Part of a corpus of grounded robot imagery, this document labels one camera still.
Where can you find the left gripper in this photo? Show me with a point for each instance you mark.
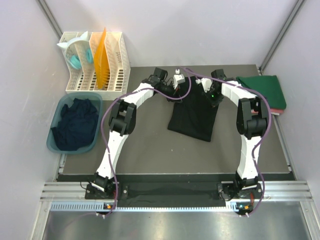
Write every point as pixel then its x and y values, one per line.
pixel 172 94

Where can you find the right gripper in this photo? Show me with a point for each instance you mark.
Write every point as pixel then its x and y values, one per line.
pixel 212 103

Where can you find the black t shirt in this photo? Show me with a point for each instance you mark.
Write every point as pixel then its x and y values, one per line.
pixel 193 116

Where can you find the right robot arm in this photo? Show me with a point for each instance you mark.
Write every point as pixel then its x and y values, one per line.
pixel 253 122

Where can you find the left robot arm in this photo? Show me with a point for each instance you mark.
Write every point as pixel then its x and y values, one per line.
pixel 122 122

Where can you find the folded green t shirt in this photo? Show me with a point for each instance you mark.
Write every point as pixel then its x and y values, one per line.
pixel 267 85

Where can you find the orange plastic folder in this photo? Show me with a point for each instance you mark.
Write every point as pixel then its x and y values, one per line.
pixel 101 63

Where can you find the folded pink t shirt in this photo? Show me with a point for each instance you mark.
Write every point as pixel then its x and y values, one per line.
pixel 276 112

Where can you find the white file organizer rack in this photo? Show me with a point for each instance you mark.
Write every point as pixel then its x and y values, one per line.
pixel 85 80

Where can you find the teal cat ear headphones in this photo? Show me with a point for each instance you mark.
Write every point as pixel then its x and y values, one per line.
pixel 74 60

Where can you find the navy blue t shirt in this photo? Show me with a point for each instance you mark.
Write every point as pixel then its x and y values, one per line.
pixel 77 127

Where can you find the teal plastic bin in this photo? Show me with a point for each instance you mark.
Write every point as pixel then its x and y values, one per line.
pixel 68 99

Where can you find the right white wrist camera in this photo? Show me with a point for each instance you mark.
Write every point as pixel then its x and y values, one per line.
pixel 206 84

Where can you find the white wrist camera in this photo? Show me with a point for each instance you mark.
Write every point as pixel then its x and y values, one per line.
pixel 178 78
pixel 206 84

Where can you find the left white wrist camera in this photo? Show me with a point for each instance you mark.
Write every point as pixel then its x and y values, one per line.
pixel 178 78

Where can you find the white cable duct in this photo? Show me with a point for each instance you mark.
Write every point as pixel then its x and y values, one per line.
pixel 104 207

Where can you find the right corner aluminium post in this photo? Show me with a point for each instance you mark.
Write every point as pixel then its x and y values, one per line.
pixel 298 5

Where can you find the corner aluminium post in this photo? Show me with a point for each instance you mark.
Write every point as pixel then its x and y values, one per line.
pixel 47 12
pixel 298 5

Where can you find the left corner aluminium post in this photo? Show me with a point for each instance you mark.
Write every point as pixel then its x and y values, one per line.
pixel 47 12

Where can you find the aluminium frame rail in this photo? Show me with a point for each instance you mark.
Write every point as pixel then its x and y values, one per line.
pixel 282 191

